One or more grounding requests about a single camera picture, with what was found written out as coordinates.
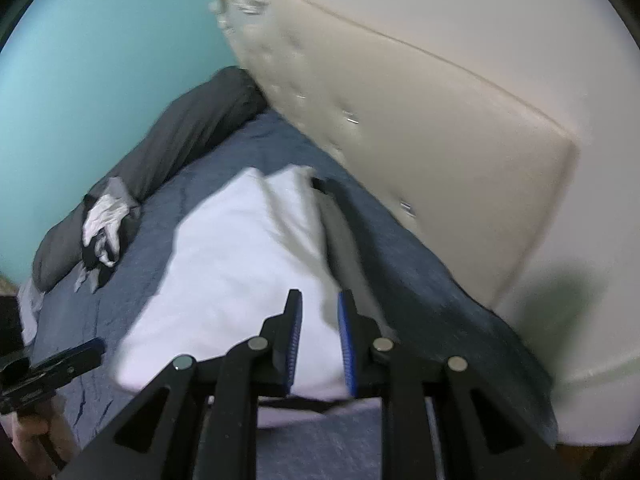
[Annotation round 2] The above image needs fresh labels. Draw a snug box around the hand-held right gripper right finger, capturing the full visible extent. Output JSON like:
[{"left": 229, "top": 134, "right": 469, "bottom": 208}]
[{"left": 337, "top": 289, "right": 567, "bottom": 480}]

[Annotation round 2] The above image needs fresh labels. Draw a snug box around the bed with blue sheet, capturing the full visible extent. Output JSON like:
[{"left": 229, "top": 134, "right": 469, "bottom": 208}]
[{"left": 22, "top": 109, "right": 559, "bottom": 480}]

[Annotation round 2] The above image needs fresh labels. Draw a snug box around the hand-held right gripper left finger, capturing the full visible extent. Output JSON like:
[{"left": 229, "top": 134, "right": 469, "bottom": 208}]
[{"left": 75, "top": 288, "right": 304, "bottom": 480}]

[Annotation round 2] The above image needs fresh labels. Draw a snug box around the person's left hand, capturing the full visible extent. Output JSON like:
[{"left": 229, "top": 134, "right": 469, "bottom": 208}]
[{"left": 9, "top": 394, "right": 82, "bottom": 479}]

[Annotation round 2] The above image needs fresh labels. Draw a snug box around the dark grey duvet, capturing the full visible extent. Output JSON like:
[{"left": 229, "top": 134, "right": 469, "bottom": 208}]
[{"left": 32, "top": 65, "right": 269, "bottom": 294}]

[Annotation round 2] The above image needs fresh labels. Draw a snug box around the white long-sleeved shirt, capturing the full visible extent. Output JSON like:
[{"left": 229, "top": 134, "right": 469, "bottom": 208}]
[{"left": 112, "top": 165, "right": 397, "bottom": 432}]

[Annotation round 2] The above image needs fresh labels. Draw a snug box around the cream tufted headboard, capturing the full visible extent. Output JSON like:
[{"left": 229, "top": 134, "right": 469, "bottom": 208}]
[{"left": 209, "top": 0, "right": 640, "bottom": 449}]

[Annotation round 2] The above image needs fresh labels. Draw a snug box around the crumpled white garment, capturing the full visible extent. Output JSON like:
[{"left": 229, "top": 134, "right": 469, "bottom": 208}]
[{"left": 82, "top": 194, "right": 132, "bottom": 269}]

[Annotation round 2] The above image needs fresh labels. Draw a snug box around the light grey sheet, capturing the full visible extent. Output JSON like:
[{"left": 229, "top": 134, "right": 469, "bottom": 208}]
[{"left": 17, "top": 279, "right": 47, "bottom": 344}]

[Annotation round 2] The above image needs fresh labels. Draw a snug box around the black garment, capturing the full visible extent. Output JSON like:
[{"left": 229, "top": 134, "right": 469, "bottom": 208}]
[{"left": 79, "top": 194, "right": 144, "bottom": 292}]

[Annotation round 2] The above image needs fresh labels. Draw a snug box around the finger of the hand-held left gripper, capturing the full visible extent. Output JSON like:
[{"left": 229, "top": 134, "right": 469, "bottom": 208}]
[{"left": 32, "top": 337, "right": 106, "bottom": 391}]

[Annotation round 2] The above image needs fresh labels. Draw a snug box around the pile of black-white clothes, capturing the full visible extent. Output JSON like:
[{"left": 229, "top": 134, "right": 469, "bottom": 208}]
[{"left": 73, "top": 177, "right": 144, "bottom": 294}]

